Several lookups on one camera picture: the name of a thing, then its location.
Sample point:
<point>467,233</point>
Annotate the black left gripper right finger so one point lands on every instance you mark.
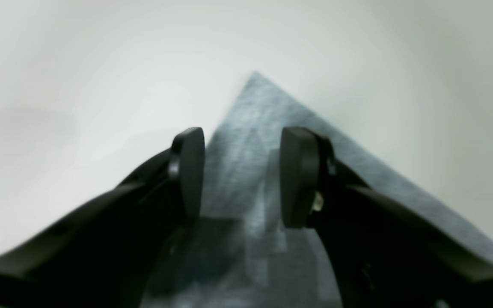
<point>383,254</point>

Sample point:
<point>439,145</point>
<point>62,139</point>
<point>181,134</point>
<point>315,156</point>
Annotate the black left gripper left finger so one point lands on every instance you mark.
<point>101,254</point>

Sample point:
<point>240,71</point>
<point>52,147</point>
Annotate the grey T-shirt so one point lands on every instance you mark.
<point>239,255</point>

